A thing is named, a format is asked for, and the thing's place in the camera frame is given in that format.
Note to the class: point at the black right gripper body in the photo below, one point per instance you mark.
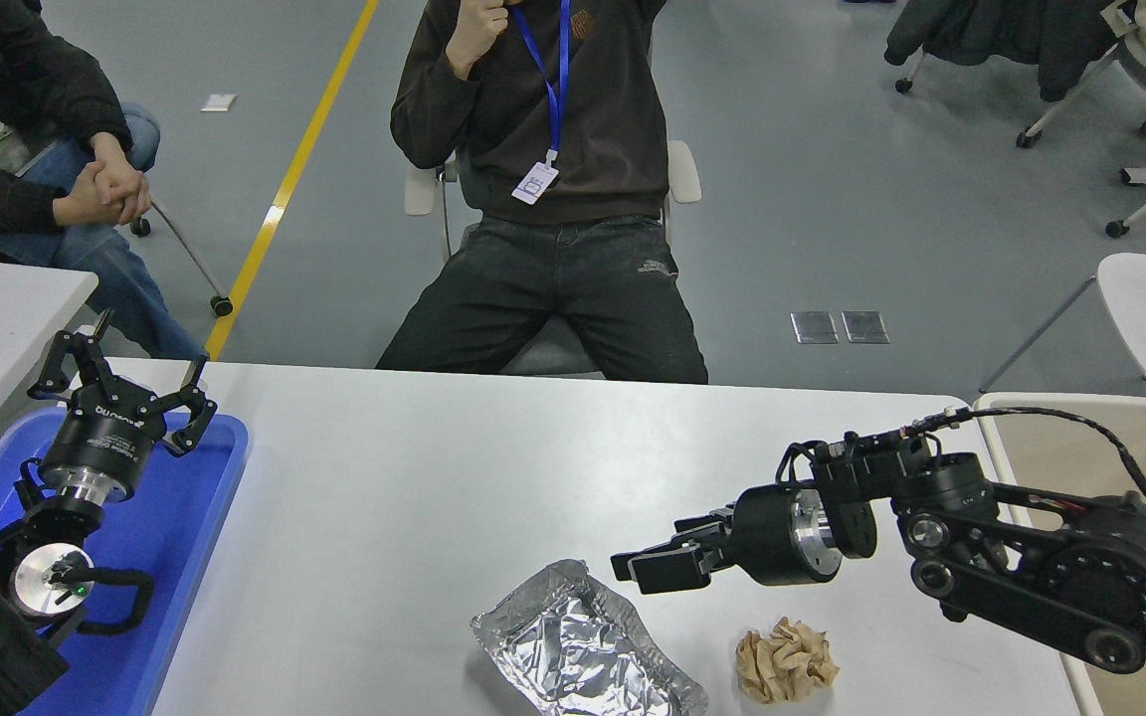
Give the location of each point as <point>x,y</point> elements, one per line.
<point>767,537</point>

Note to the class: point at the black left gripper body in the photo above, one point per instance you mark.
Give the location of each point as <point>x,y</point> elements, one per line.
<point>100,433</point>

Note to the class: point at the foil tray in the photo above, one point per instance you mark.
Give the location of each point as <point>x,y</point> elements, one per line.
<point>573,646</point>

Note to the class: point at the tan paper ball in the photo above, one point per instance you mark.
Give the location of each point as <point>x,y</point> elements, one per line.
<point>787,661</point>

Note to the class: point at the person's right hand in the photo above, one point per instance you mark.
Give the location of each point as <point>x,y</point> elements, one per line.
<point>478,35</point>
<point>91,204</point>

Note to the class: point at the person's left hand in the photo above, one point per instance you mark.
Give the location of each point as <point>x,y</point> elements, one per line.
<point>125,179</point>

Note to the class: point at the blue plastic tray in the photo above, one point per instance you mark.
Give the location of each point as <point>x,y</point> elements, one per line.
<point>185,537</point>

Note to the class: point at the metal floor socket plate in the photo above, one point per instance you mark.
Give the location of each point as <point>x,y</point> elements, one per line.
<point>865,327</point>
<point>815,328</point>

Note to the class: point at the white name badge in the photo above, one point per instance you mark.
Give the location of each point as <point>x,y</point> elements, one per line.
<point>534,184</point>

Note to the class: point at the white wheeled chair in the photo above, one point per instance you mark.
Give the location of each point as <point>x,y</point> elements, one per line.
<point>903,86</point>

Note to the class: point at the dark jacket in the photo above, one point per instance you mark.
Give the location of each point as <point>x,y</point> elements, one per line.
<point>1011,30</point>

